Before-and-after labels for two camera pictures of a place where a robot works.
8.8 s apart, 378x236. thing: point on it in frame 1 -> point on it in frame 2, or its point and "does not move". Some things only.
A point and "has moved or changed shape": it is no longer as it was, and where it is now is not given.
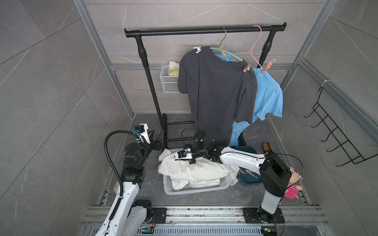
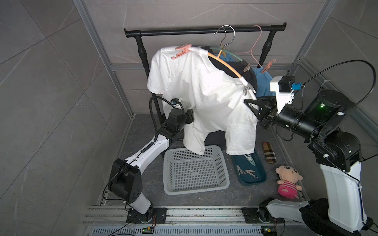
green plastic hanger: x=227 y=51 has moved or changed shape
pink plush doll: x=292 y=189 does not move
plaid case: x=267 y=148 does not move
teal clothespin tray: x=246 y=176 does not move
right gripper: x=192 y=162 -> x=267 y=111
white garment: x=204 y=174 -> x=216 y=99
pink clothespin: x=268 y=66 does not move
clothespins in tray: x=248 y=171 does not move
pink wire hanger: x=251 y=51 does not move
